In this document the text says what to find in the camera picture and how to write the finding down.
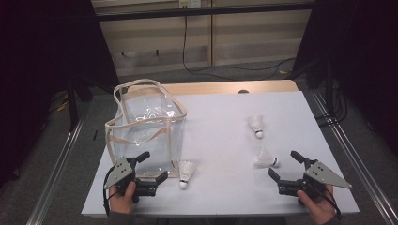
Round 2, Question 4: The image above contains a white table mat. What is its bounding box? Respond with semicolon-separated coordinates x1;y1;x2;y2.
81;90;360;218

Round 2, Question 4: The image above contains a white shuttlecock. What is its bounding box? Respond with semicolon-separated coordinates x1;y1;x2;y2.
253;146;282;169
247;113;265;140
177;159;197;190

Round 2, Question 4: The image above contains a left hand-held gripper cable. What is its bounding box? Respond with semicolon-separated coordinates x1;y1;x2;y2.
102;165;122;218

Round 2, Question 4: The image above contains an aluminium floor rail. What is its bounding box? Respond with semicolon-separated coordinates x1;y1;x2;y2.
309;89;398;225
26;102;92;225

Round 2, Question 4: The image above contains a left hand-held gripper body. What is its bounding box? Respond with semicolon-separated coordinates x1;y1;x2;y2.
103;157;158;204

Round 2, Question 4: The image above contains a person's right hand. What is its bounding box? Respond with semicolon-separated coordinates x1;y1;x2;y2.
296;184;337;225

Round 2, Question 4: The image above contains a clear plastic tote bag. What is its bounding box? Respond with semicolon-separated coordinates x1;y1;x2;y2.
104;78;189;179

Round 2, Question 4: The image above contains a dark curtain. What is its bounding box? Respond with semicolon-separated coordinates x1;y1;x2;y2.
292;0;398;156
0;0;120;188

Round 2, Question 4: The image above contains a bundle of black floor cables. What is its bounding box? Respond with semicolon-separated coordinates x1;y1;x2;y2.
315;79;349;127

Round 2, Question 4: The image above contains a black hanging power cable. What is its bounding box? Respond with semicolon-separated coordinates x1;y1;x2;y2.
181;14;298;81

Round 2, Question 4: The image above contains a person's left hand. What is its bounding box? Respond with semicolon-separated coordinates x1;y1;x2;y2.
108;181;138;215

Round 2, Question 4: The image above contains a black metal stand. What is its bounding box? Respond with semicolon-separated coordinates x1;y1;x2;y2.
294;52;336;109
67;73;95;132

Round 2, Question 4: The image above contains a white wall socket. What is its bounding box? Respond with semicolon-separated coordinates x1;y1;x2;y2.
178;0;202;8

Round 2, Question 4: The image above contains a black metal crossbar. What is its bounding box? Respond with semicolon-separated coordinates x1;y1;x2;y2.
95;2;315;23

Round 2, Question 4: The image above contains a right hand-held gripper cable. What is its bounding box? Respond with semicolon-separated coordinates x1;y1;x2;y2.
309;182;343;218

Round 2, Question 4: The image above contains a hand-held gripper cable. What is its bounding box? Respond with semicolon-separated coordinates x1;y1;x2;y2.
309;182;343;218
102;165;122;218

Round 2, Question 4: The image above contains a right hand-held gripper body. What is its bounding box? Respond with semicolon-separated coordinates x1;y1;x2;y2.
277;159;354;199

